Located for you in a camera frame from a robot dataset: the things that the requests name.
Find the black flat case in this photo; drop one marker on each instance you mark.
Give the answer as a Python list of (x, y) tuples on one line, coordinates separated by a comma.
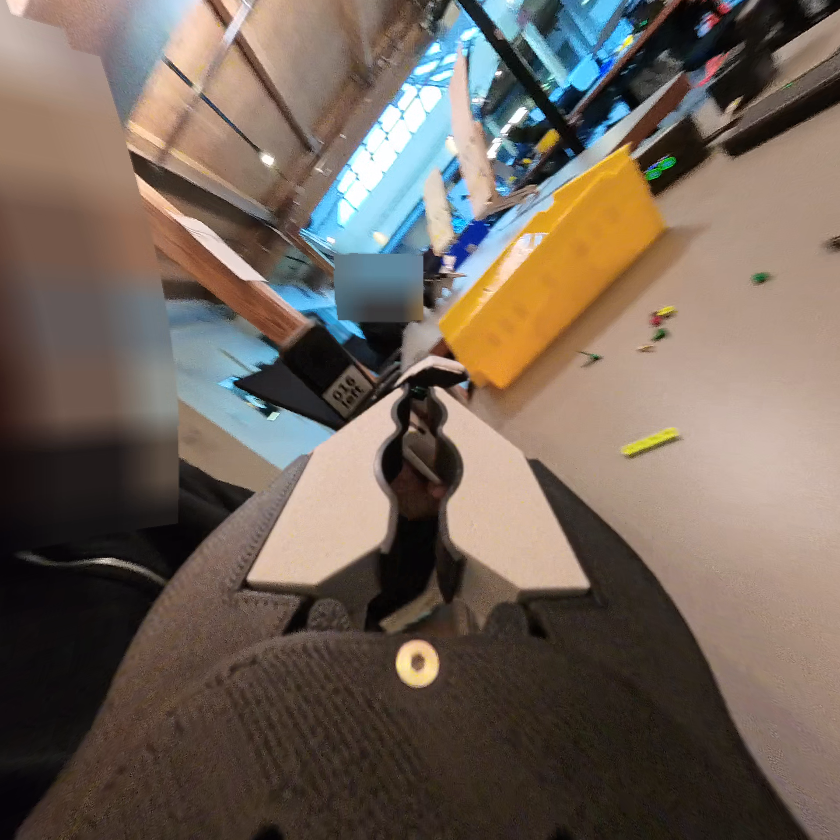
[(781, 108)]

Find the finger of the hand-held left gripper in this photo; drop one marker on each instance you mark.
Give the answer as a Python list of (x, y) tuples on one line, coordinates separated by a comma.
[(430, 367)]

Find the black flat panel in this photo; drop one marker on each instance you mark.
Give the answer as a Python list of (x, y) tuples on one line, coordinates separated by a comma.
[(282, 394)]

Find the tall printed sign board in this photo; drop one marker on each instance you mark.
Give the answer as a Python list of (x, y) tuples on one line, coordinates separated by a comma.
[(469, 151)]

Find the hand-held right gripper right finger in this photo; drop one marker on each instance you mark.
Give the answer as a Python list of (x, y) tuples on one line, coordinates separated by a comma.
[(518, 531)]

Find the black box with green lights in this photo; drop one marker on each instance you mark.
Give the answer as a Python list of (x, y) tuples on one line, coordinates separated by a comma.
[(676, 154)]

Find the wooden diagonal beam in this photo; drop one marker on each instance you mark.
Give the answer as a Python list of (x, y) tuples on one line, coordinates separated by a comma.
[(216, 269)]

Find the white paper notice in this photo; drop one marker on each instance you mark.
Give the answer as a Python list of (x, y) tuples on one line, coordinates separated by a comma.
[(216, 246)]

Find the lime flat toy bar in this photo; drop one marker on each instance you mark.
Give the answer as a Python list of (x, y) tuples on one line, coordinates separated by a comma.
[(649, 442)]

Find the dark green round stud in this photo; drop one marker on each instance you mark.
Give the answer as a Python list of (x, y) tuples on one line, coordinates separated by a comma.
[(656, 320)]

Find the person's left hand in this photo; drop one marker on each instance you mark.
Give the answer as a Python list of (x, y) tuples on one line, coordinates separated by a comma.
[(413, 495)]

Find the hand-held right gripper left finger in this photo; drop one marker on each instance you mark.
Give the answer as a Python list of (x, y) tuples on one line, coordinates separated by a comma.
[(321, 525)]

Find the short printed sign board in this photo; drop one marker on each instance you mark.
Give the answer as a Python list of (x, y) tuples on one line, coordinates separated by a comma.
[(438, 210)]

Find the yellow plastic bin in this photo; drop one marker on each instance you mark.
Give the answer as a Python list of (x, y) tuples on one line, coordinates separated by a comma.
[(558, 275)]

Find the black steel column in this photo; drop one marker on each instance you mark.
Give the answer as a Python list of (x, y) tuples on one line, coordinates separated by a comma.
[(518, 65)]

